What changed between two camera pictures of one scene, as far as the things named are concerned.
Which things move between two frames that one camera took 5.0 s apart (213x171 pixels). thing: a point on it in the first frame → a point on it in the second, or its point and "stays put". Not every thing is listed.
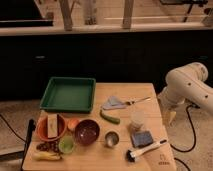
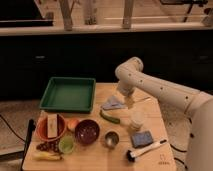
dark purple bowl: (87, 132) stays put
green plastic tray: (69, 94) stays put
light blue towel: (114, 103) stays put
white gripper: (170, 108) → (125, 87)
